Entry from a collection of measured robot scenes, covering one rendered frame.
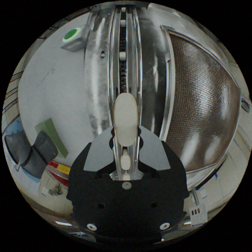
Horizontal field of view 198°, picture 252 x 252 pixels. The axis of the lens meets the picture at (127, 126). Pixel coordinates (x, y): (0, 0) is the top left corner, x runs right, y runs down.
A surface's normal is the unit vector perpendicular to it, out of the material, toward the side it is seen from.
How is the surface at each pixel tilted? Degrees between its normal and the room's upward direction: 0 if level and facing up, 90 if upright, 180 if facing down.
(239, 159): 90
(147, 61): 0
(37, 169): 86
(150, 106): 0
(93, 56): 0
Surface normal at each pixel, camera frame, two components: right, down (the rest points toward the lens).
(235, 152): -1.00, 0.02
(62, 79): 0.03, 0.47
